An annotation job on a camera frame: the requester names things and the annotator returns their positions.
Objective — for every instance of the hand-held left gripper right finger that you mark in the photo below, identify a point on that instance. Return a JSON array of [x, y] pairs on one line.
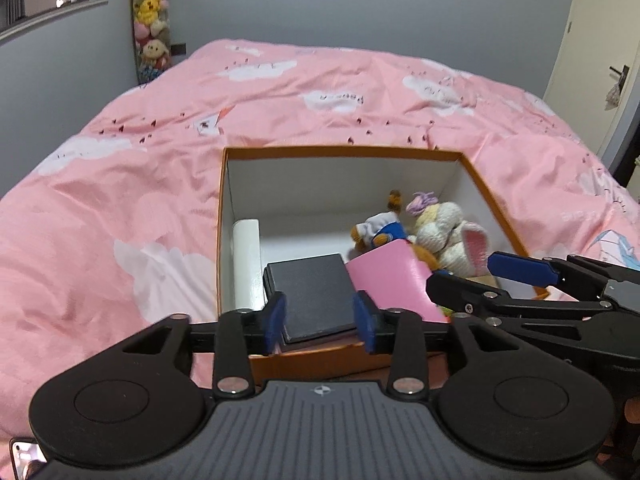
[[365, 322]]

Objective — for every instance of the hanging plush toys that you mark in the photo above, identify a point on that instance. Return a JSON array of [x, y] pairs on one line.
[[150, 10]]

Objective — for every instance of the bear plush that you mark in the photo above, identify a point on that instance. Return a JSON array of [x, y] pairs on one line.
[[385, 230]]

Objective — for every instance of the pink box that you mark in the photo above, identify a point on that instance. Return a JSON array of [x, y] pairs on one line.
[[390, 275]]

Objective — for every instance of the small black box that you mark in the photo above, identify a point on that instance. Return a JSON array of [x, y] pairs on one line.
[[310, 295]]

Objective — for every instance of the smartphone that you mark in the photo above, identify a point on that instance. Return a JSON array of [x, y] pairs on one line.
[[22, 455]]

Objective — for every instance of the orange cardboard box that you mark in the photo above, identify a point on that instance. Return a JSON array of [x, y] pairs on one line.
[[325, 185]]

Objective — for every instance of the white yellow crochet bunny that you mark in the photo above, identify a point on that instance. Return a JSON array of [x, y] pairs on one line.
[[440, 230]]

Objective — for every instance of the cream door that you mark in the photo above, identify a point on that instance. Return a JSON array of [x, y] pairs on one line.
[[590, 35]]

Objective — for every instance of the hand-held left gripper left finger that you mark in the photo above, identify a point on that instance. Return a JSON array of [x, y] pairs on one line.
[[275, 322]]

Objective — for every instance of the white paper roll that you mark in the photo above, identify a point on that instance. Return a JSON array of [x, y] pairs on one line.
[[247, 260]]

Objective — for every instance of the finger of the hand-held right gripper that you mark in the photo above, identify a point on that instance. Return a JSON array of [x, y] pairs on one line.
[[520, 267], [475, 292]]

